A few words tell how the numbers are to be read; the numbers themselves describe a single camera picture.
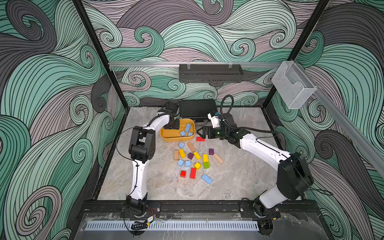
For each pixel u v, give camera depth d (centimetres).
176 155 92
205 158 90
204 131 74
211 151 93
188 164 88
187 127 104
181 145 96
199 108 127
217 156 92
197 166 87
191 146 97
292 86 83
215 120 76
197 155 92
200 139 102
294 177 43
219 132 72
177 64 93
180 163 88
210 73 95
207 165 90
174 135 100
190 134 100
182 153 93
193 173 86
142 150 58
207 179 83
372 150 51
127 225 69
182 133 101
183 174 84
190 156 90
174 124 91
